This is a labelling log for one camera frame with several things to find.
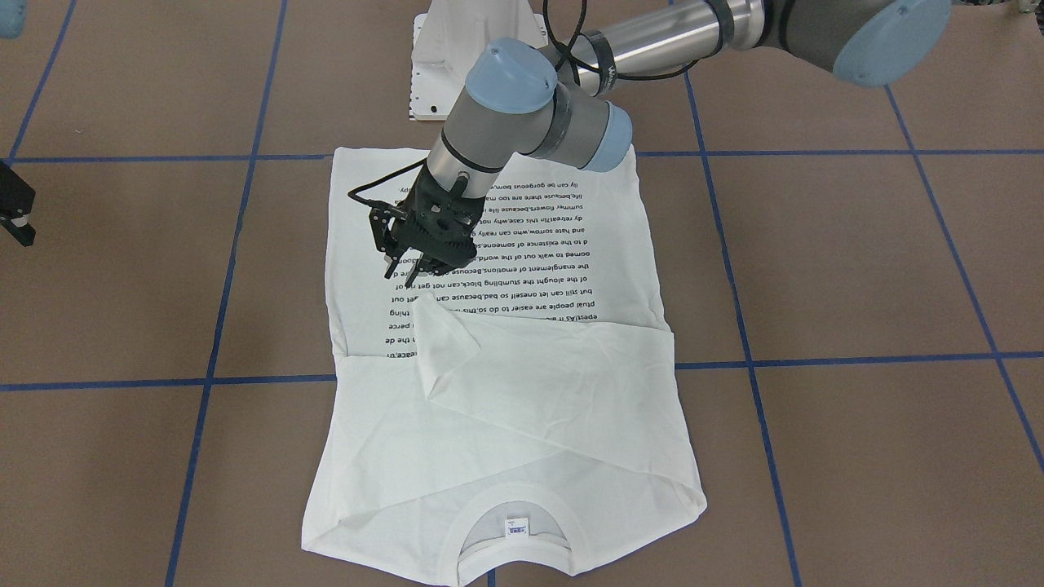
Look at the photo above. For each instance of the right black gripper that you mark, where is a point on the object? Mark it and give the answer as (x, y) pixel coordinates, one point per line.
(14, 198)

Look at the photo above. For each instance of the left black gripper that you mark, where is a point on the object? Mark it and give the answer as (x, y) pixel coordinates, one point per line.
(413, 201)

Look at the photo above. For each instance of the white long-sleeve printed shirt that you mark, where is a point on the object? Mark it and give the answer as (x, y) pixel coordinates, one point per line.
(521, 409)

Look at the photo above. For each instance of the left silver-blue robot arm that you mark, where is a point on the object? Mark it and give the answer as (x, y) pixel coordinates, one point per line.
(548, 102)

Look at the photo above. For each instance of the white pedestal column with base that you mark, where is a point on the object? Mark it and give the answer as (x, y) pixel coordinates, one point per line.
(449, 37)

